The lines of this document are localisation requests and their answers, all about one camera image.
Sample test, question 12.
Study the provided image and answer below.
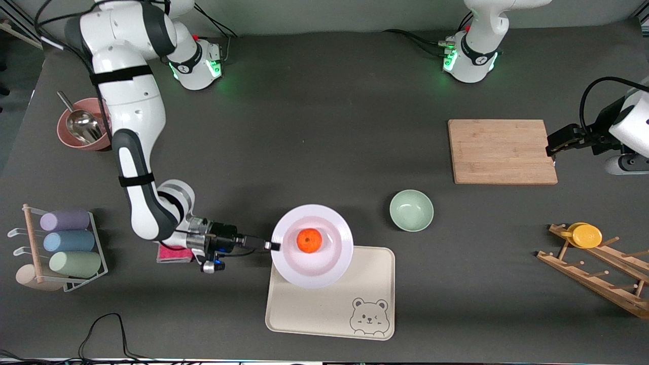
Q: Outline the aluminium frame bar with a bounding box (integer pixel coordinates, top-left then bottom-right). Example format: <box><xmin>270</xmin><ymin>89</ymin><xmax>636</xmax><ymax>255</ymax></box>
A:
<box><xmin>0</xmin><ymin>19</ymin><xmax>44</xmax><ymax>50</ymax></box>

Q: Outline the pink folded cloth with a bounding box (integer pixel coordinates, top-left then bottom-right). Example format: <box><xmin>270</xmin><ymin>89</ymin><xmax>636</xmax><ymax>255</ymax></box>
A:
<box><xmin>156</xmin><ymin>242</ymin><xmax>193</xmax><ymax>264</ymax></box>

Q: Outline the black arm base cable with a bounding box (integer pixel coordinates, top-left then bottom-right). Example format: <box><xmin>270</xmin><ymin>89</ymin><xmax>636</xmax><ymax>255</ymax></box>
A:
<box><xmin>383</xmin><ymin>29</ymin><xmax>454</xmax><ymax>57</ymax></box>
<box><xmin>193</xmin><ymin>5</ymin><xmax>240</xmax><ymax>64</ymax></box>

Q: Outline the white wire cup rack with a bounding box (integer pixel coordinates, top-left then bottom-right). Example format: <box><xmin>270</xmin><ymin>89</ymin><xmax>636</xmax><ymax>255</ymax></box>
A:
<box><xmin>7</xmin><ymin>205</ymin><xmax>109</xmax><ymax>293</ymax></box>

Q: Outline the pale blue cup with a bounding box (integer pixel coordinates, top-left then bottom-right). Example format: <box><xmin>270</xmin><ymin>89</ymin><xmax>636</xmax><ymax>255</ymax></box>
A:
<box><xmin>43</xmin><ymin>231</ymin><xmax>96</xmax><ymax>253</ymax></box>

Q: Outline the wooden cutting board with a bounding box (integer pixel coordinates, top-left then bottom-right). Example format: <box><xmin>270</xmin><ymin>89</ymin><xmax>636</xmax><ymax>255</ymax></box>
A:
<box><xmin>448</xmin><ymin>119</ymin><xmax>558</xmax><ymax>185</ymax></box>

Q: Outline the black cable on table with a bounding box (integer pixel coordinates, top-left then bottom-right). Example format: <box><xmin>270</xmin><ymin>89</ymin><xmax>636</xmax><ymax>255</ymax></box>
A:
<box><xmin>76</xmin><ymin>313</ymin><xmax>168</xmax><ymax>363</ymax></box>

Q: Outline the black right arm base cable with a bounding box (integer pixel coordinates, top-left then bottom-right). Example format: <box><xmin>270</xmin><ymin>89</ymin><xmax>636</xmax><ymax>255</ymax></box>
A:
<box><xmin>193</xmin><ymin>5</ymin><xmax>240</xmax><ymax>64</ymax></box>

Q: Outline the yellow cup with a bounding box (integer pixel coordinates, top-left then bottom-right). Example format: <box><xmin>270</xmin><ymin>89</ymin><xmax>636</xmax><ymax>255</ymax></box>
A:
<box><xmin>560</xmin><ymin>222</ymin><xmax>603</xmax><ymax>249</ymax></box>

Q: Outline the wooden peg dish rack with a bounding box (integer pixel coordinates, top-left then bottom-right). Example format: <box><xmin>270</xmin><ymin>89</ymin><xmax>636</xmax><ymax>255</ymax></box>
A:
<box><xmin>536</xmin><ymin>223</ymin><xmax>649</xmax><ymax>319</ymax></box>

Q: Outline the white round plate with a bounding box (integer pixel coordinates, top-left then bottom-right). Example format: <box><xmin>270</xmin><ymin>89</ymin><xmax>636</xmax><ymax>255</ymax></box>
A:
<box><xmin>271</xmin><ymin>204</ymin><xmax>354</xmax><ymax>289</ymax></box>

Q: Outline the beige cup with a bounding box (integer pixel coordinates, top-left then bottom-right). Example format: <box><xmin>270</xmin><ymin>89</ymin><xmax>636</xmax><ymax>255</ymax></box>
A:
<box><xmin>15</xmin><ymin>264</ymin><xmax>66</xmax><ymax>292</ymax></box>

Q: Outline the pale purple cup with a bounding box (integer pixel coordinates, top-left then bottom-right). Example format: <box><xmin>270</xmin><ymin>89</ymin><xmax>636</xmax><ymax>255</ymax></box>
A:
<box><xmin>40</xmin><ymin>210</ymin><xmax>91</xmax><ymax>232</ymax></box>

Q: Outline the pale green cup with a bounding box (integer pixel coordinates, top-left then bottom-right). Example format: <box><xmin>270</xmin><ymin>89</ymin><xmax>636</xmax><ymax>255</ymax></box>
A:
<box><xmin>49</xmin><ymin>251</ymin><xmax>102</xmax><ymax>278</ymax></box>

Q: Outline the metal scoop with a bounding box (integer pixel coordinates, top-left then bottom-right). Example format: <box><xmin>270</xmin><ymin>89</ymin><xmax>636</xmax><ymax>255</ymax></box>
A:
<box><xmin>56</xmin><ymin>90</ymin><xmax>104</xmax><ymax>144</ymax></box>

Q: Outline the cream tray with bear print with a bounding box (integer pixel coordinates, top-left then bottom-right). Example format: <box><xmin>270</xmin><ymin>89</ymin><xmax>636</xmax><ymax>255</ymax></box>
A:
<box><xmin>265</xmin><ymin>246</ymin><xmax>396</xmax><ymax>341</ymax></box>

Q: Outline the pink bowl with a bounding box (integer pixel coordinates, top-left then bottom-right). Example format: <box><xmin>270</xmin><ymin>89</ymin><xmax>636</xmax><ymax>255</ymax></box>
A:
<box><xmin>57</xmin><ymin>97</ymin><xmax>113</xmax><ymax>152</ymax></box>

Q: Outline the wooden rod of cup rack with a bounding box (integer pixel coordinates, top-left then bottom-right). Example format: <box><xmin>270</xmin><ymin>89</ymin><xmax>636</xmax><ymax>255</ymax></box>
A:
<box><xmin>22</xmin><ymin>204</ymin><xmax>44</xmax><ymax>283</ymax></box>

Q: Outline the orange fruit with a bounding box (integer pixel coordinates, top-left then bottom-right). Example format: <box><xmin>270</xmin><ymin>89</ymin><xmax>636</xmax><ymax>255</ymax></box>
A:
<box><xmin>297</xmin><ymin>228</ymin><xmax>323</xmax><ymax>253</ymax></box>

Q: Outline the pale green bowl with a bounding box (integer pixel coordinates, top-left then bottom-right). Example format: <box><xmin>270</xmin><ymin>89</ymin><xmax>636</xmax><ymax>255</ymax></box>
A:
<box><xmin>389</xmin><ymin>189</ymin><xmax>435</xmax><ymax>233</ymax></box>

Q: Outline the black left arm base cable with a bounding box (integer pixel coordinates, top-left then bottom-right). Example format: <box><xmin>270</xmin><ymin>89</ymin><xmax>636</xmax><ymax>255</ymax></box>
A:
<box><xmin>383</xmin><ymin>29</ymin><xmax>454</xmax><ymax>57</ymax></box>

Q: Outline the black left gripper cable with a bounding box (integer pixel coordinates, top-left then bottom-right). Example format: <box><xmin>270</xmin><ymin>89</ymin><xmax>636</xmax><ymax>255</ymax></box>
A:
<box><xmin>580</xmin><ymin>76</ymin><xmax>649</xmax><ymax>133</ymax></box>

